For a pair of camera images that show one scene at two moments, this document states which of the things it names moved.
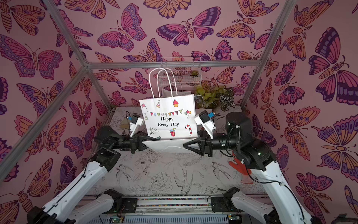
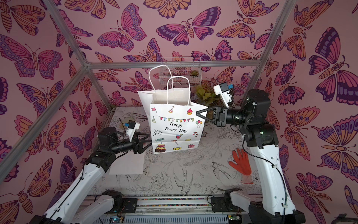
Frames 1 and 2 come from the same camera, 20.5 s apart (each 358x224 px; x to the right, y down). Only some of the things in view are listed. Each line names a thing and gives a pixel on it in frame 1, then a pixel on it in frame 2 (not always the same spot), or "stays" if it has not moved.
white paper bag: [169, 124] → [127, 163]
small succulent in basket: [194, 73] stays
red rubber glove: [243, 169] stays
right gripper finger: [197, 140] → [199, 111]
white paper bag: [199, 101] → [175, 126]
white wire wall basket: [180, 76] stays
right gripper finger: [196, 150] → [205, 117]
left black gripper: [134, 142] stays
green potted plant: [221, 97] stays
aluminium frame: [88, 67] stays
